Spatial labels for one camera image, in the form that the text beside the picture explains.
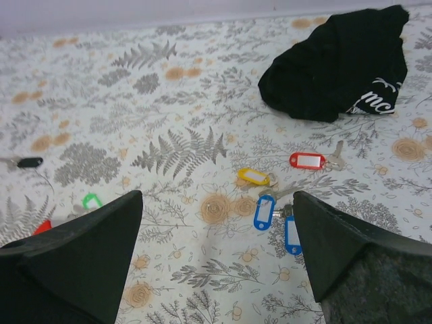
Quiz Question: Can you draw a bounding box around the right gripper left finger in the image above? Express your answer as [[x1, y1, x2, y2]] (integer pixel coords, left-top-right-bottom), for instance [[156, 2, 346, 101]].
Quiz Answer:
[[1, 190, 143, 323]]

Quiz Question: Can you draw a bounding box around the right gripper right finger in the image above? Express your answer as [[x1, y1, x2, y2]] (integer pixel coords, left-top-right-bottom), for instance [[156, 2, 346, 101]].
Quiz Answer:
[[294, 191, 431, 323]]

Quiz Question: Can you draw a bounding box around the green key tag on holder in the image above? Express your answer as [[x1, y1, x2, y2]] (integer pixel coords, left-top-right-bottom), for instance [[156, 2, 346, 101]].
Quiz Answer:
[[67, 193, 103, 219]]

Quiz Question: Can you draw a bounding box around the black key tag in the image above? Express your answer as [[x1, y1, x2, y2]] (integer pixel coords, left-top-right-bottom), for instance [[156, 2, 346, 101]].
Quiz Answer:
[[1, 157, 44, 170]]

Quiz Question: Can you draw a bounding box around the red key tag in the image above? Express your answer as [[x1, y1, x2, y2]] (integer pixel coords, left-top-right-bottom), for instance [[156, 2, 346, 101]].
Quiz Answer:
[[289, 140, 346, 171]]

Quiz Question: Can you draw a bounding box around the yellow key tag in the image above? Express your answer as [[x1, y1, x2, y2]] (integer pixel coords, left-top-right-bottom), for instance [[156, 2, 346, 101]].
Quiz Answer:
[[238, 168, 278, 187]]

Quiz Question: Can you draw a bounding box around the floral table mat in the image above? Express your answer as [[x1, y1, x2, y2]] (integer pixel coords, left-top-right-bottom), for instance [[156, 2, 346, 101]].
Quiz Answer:
[[1, 6, 431, 323]]

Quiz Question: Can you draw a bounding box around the black cloth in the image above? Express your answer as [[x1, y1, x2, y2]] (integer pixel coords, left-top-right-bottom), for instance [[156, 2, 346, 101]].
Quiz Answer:
[[258, 5, 409, 122]]

